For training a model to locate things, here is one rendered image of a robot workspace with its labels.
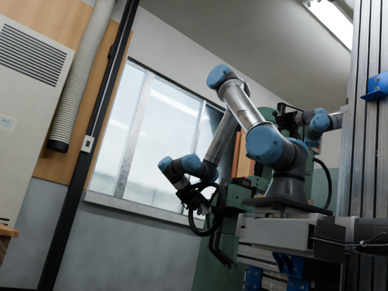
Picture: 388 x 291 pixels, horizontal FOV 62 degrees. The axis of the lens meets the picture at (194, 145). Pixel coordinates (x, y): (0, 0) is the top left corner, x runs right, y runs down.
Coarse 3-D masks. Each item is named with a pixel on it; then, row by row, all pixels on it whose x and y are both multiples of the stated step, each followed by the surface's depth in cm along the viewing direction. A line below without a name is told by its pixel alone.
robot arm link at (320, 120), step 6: (318, 114) 144; (330, 114) 147; (336, 114) 145; (312, 120) 144; (318, 120) 143; (324, 120) 143; (330, 120) 144; (336, 120) 144; (312, 126) 145; (318, 126) 143; (324, 126) 142; (330, 126) 145; (336, 126) 145; (312, 132) 149; (318, 132) 147
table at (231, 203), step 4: (208, 200) 196; (212, 200) 178; (216, 200) 176; (212, 204) 177; (220, 204) 172; (228, 204) 167; (232, 204) 164; (236, 204) 165; (240, 204) 166; (244, 204) 168; (228, 208) 175; (232, 208) 172; (236, 208) 168; (240, 208) 166; (244, 208) 168; (248, 208) 168; (252, 208) 165
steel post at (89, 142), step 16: (128, 0) 300; (128, 16) 292; (128, 32) 293; (112, 48) 281; (112, 64) 278; (112, 80) 278; (96, 112) 266; (96, 128) 264; (80, 160) 253; (80, 176) 252; (80, 192) 251; (64, 208) 242; (64, 224) 241; (64, 240) 239; (48, 256) 233; (48, 272) 231; (48, 288) 229
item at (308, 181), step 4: (300, 128) 207; (300, 132) 206; (304, 136) 208; (312, 164) 210; (312, 168) 210; (312, 172) 209; (308, 176) 206; (312, 176) 209; (308, 180) 205; (308, 184) 205; (308, 188) 204; (308, 192) 204; (308, 196) 203
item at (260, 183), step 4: (248, 176) 192; (252, 176) 189; (256, 176) 188; (252, 180) 188; (256, 180) 188; (260, 180) 190; (264, 180) 192; (252, 184) 187; (256, 184) 187; (260, 184) 189; (264, 184) 191; (260, 188) 189; (264, 188) 191; (260, 192) 198; (264, 192) 195
